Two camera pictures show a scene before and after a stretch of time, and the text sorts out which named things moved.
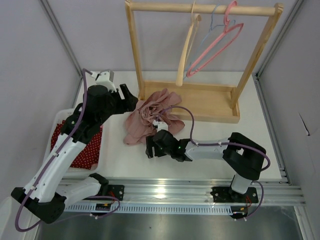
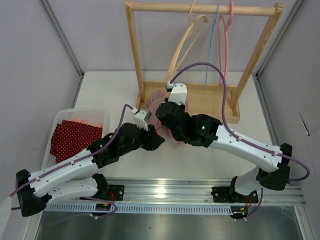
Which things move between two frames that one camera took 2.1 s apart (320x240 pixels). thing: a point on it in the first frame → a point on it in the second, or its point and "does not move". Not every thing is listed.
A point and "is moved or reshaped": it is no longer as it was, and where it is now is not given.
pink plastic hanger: (226, 21) → (226, 25)
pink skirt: (139, 124) is moved or reshaped
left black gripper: (126, 105) → (153, 140)
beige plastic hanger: (195, 18) → (182, 40)
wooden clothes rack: (207, 101) does not move
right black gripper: (149, 150) → (182, 106)
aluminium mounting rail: (185, 196) does not move
